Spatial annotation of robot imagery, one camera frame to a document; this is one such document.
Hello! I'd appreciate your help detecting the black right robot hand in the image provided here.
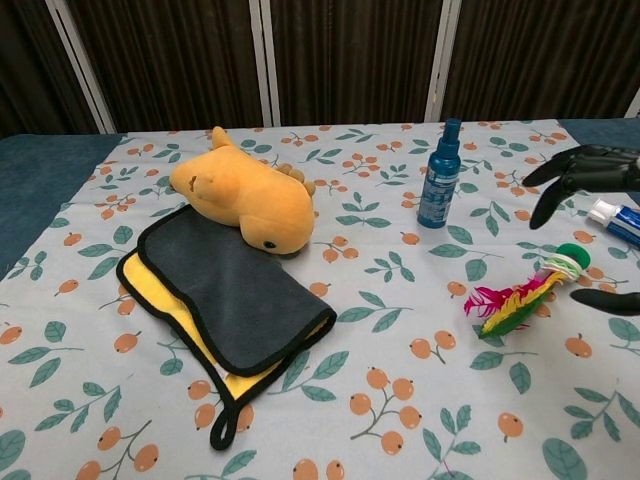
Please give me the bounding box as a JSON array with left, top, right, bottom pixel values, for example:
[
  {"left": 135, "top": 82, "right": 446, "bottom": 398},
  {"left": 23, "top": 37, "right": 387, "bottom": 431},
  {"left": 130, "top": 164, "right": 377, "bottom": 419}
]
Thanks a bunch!
[{"left": 522, "top": 144, "right": 640, "bottom": 317}]

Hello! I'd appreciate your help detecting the pink green feather shuttlecock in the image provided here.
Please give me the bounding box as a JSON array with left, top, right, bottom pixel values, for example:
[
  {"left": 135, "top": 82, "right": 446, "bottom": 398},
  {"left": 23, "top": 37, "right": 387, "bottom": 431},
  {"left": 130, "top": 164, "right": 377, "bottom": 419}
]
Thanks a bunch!
[{"left": 463, "top": 243, "right": 592, "bottom": 342}]

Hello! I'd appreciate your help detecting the fruit leaf patterned tablecloth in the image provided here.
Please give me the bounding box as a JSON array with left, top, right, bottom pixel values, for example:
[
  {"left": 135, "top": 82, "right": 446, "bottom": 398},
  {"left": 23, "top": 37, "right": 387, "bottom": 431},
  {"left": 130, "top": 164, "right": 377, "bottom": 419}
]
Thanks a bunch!
[{"left": 0, "top": 118, "right": 640, "bottom": 480}]

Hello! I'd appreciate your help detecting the blue white toothpaste tube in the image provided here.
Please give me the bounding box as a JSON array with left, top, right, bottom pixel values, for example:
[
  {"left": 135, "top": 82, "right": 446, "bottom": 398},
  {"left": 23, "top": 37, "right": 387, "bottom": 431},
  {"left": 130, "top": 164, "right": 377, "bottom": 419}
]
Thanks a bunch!
[{"left": 586, "top": 198, "right": 640, "bottom": 244}]

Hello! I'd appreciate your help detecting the brown folding screen panel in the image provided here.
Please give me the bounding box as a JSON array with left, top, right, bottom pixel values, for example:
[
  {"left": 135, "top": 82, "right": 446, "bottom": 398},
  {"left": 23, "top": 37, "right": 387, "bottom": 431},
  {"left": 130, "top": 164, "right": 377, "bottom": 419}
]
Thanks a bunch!
[
  {"left": 0, "top": 0, "right": 117, "bottom": 137},
  {"left": 427, "top": 0, "right": 640, "bottom": 122},
  {"left": 249, "top": 0, "right": 461, "bottom": 127},
  {"left": 47, "top": 0, "right": 282, "bottom": 134}
]

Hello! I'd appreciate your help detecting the blue spray bottle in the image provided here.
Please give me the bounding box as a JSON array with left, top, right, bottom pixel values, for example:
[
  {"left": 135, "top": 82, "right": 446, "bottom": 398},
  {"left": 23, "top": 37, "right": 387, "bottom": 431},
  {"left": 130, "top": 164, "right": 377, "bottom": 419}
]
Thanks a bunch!
[{"left": 417, "top": 117, "right": 462, "bottom": 231}]

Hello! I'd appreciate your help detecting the orange plush dinosaur toy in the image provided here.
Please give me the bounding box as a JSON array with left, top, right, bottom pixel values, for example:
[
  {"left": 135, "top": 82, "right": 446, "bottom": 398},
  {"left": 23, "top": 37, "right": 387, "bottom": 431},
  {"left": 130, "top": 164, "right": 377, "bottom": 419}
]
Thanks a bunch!
[{"left": 169, "top": 125, "right": 317, "bottom": 259}]

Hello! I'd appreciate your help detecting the grey yellow microfibre towel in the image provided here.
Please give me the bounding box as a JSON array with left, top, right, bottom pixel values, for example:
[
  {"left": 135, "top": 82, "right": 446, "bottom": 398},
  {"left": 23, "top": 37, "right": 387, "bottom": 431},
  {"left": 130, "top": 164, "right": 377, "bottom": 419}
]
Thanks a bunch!
[{"left": 115, "top": 203, "right": 339, "bottom": 451}]

